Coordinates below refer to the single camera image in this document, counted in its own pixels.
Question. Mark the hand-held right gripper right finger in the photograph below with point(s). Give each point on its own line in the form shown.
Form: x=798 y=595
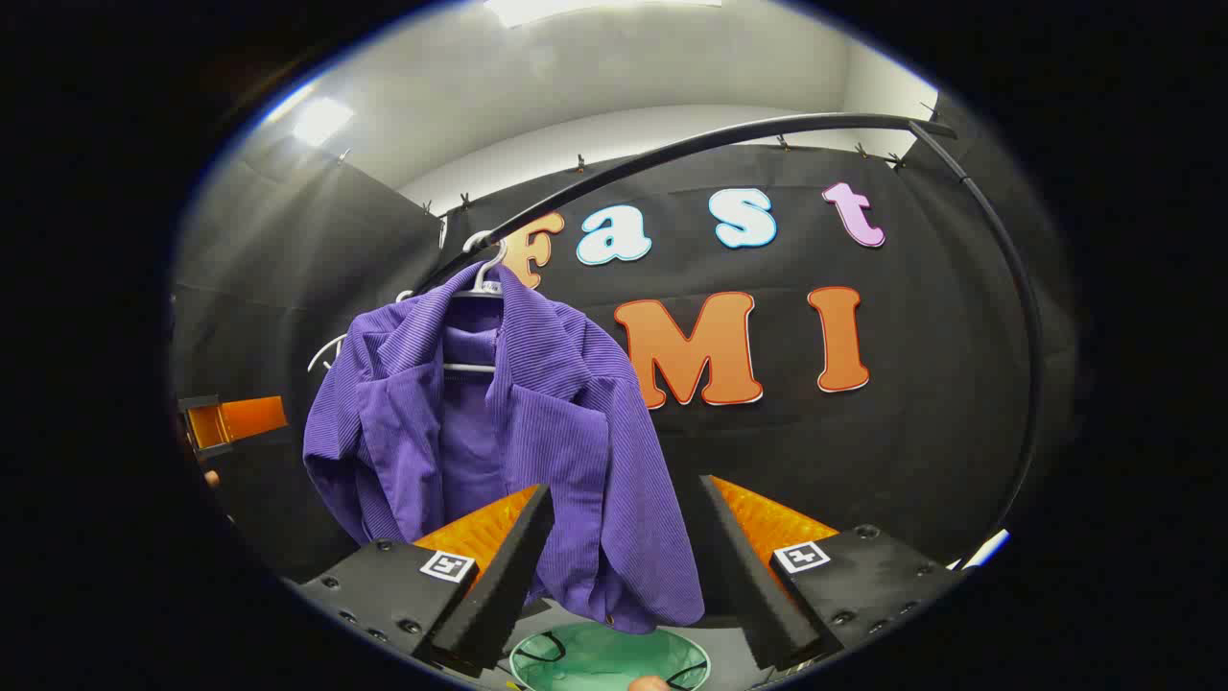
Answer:
x=743 y=576

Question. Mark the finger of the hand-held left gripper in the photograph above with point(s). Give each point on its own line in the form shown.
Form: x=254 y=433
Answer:
x=245 y=418

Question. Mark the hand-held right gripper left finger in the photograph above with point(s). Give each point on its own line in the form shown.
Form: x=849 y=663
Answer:
x=499 y=576

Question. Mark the green laundry hamper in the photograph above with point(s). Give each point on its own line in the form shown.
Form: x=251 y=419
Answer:
x=604 y=662

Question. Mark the white clothes hanger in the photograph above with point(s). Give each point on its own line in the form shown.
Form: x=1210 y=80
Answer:
x=324 y=347
x=468 y=368

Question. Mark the ceiling light panel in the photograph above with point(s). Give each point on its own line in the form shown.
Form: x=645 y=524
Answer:
x=321 y=120

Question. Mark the row of small backdrop clips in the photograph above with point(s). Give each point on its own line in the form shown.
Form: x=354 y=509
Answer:
x=580 y=161

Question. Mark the black clothes rack rail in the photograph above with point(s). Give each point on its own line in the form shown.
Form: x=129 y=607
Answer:
x=815 y=119

